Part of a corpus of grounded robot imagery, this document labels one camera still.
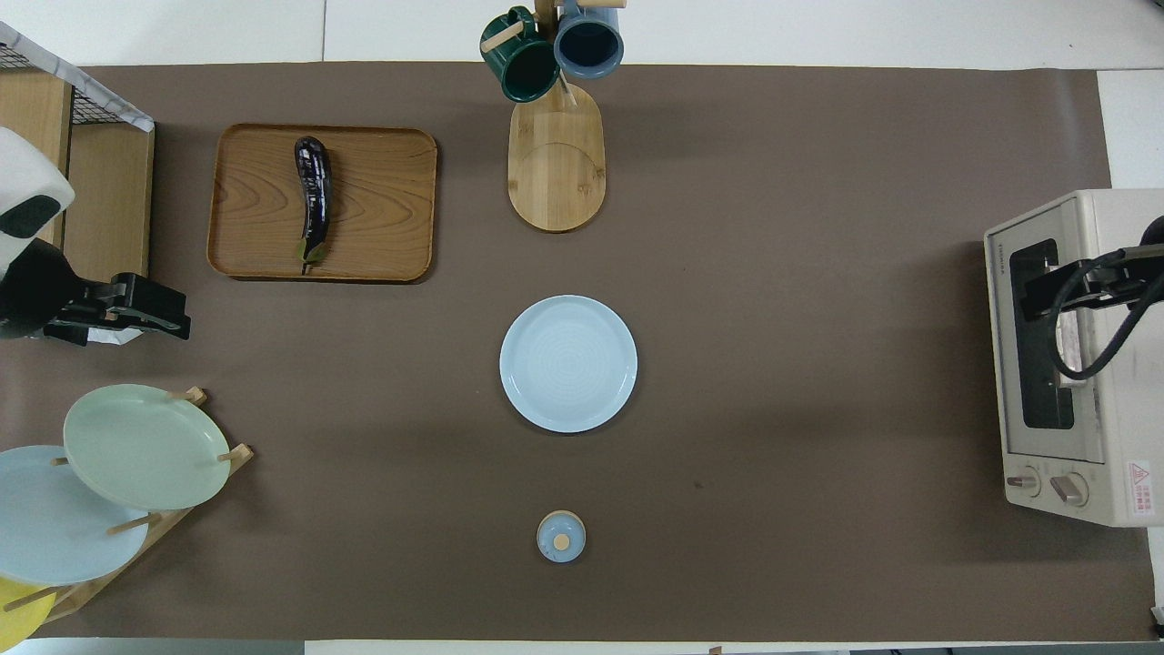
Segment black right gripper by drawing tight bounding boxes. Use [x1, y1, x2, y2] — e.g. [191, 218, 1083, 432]
[1023, 247, 1151, 321]

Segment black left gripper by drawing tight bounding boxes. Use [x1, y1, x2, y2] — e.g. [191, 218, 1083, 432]
[41, 273, 194, 348]

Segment yellow plate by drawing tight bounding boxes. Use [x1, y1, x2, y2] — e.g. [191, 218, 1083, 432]
[0, 576, 57, 645]

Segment wooden serving tray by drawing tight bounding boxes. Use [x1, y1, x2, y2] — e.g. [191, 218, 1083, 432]
[206, 123, 439, 284]

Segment wooden shelf unit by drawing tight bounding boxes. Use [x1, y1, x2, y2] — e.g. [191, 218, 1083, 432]
[0, 68, 156, 283]

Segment wooden mug tree stand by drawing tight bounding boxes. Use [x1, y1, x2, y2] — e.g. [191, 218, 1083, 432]
[480, 0, 628, 234]

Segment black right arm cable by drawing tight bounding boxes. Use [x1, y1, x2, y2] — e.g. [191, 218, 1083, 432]
[1049, 244, 1164, 382]

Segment light blue smooth plate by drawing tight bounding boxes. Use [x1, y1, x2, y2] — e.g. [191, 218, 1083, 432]
[0, 445, 151, 587]

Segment mint green plate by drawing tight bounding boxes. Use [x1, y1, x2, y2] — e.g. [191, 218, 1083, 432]
[63, 383, 233, 511]

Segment dark green ceramic mug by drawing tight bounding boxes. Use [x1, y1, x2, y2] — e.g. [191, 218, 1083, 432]
[480, 6, 560, 103]

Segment beige toaster oven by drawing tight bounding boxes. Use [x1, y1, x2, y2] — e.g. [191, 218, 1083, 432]
[984, 188, 1164, 529]

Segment blue ceramic mug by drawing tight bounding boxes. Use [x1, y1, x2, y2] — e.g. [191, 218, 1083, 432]
[553, 0, 626, 79]

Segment pale blue ridged plate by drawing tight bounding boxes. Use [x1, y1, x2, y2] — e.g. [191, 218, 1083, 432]
[499, 294, 638, 434]

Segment wooden plate rack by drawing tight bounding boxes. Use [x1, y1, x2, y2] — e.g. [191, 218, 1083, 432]
[0, 387, 255, 625]

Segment dark purple eggplant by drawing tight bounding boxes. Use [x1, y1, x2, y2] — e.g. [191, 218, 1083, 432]
[293, 136, 334, 276]

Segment glass oven door with handle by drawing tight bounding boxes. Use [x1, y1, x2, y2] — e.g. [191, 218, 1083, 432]
[987, 205, 1107, 465]

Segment brown table mat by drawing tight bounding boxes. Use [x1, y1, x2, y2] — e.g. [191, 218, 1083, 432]
[0, 61, 1158, 643]

